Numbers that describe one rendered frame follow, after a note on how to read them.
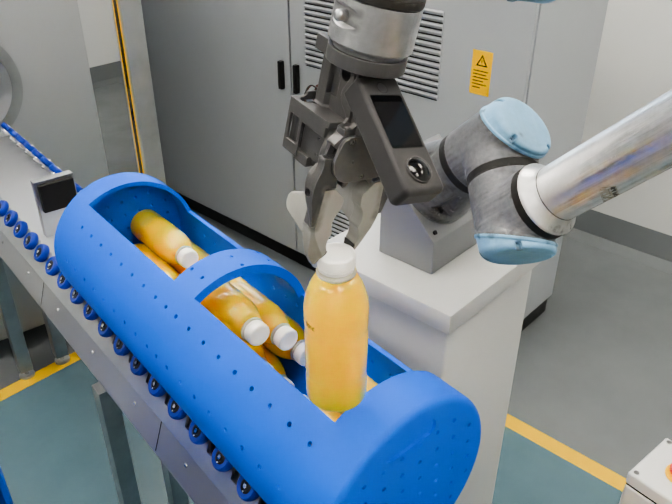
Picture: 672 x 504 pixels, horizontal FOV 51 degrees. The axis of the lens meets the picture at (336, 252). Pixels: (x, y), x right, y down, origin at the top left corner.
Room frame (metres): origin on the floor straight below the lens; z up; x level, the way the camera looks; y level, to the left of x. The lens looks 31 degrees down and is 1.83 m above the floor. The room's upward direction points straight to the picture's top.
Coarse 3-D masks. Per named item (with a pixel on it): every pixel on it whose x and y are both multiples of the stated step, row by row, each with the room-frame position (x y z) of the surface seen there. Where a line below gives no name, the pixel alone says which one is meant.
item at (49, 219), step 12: (36, 180) 1.58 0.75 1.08; (48, 180) 1.59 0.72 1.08; (60, 180) 1.59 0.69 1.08; (72, 180) 1.61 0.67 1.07; (36, 192) 1.57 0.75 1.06; (48, 192) 1.57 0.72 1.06; (60, 192) 1.59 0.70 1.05; (72, 192) 1.61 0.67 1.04; (36, 204) 1.58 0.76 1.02; (48, 204) 1.56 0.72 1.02; (60, 204) 1.58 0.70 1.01; (48, 216) 1.58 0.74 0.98; (60, 216) 1.59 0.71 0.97; (48, 228) 1.57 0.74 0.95
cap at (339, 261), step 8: (328, 248) 0.60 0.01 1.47; (336, 248) 0.60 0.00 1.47; (344, 248) 0.60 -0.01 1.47; (352, 248) 0.60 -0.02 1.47; (328, 256) 0.59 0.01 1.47; (336, 256) 0.59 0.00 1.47; (344, 256) 0.59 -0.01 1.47; (352, 256) 0.59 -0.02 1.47; (320, 264) 0.58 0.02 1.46; (328, 264) 0.58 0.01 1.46; (336, 264) 0.58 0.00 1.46; (344, 264) 0.58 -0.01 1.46; (352, 264) 0.59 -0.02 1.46; (320, 272) 0.59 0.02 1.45; (328, 272) 0.58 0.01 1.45; (336, 272) 0.58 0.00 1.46; (344, 272) 0.58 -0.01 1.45
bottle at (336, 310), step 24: (312, 288) 0.59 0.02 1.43; (336, 288) 0.58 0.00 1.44; (360, 288) 0.59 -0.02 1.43; (312, 312) 0.58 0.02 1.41; (336, 312) 0.57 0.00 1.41; (360, 312) 0.58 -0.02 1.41; (312, 336) 0.58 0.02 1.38; (336, 336) 0.57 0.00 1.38; (360, 336) 0.58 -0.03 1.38; (312, 360) 0.58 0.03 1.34; (336, 360) 0.57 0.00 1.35; (360, 360) 0.58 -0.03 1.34; (312, 384) 0.58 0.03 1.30; (336, 384) 0.57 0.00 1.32; (360, 384) 0.58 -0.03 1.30; (336, 408) 0.57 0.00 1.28
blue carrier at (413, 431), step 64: (128, 192) 1.30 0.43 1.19; (64, 256) 1.15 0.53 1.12; (128, 256) 1.02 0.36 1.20; (256, 256) 0.99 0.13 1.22; (128, 320) 0.94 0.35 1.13; (192, 320) 0.84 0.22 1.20; (192, 384) 0.77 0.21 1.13; (256, 384) 0.71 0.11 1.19; (384, 384) 0.66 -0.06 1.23; (448, 384) 0.71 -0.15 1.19; (256, 448) 0.65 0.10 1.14; (320, 448) 0.60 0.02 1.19; (384, 448) 0.58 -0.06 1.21; (448, 448) 0.66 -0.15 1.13
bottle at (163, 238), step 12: (144, 216) 1.28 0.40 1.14; (156, 216) 1.28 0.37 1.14; (132, 228) 1.28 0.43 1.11; (144, 228) 1.25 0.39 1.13; (156, 228) 1.23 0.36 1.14; (168, 228) 1.23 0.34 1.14; (144, 240) 1.24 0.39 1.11; (156, 240) 1.21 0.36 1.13; (168, 240) 1.19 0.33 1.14; (180, 240) 1.19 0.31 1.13; (156, 252) 1.20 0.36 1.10; (168, 252) 1.18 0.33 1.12
